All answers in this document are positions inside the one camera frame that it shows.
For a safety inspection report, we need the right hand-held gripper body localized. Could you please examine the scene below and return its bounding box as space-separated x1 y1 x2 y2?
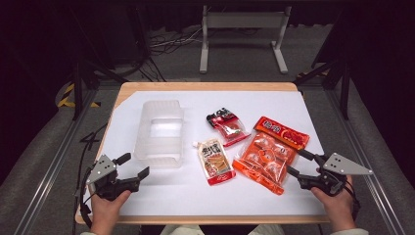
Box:
298 152 374 198

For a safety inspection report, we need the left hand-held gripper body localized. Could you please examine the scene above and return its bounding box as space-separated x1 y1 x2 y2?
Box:
85 154 141 202

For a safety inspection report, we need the clear plastic container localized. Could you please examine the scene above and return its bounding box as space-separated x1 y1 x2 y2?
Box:
133 99 185 169

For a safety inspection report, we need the large orange snack packet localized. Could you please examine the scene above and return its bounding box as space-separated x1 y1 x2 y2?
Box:
232 116 310 196

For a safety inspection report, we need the beige red spouted pouch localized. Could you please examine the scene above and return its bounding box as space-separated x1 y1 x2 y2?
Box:
192 138 237 187

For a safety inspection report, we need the small red black snack packet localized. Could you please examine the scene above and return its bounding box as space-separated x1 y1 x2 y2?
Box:
206 107 252 148

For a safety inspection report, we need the person's left hand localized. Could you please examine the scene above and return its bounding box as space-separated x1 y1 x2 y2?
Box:
90 190 132 234

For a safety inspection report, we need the person's right hand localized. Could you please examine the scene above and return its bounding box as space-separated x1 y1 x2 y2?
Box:
310 174 358 233

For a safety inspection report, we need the black tripod stand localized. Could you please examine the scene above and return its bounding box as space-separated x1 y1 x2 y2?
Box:
293 9 353 121
69 6 155 121

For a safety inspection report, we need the yellow black hazard tape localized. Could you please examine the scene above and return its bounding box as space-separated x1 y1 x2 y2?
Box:
57 82 101 109

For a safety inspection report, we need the white table mat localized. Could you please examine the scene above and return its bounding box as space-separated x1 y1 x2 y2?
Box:
82 90 327 217

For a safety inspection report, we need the aluminium floor rail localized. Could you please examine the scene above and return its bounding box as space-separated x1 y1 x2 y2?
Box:
326 89 407 235
13 89 99 235

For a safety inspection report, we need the right hand-held gripper cable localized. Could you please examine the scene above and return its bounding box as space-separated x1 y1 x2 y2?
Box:
342 179 361 222

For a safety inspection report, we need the hand-held gripper cable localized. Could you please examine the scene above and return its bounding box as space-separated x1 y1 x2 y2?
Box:
342 179 361 222
71 122 110 229

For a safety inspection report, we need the left hand-held gripper cable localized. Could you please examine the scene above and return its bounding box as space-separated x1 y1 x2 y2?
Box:
71 122 110 229

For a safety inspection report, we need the bundle of floor cables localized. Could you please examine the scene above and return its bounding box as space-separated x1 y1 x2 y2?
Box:
148 27 205 57

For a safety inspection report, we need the grey metal stand frame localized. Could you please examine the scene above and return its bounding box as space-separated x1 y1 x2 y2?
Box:
199 5 293 74

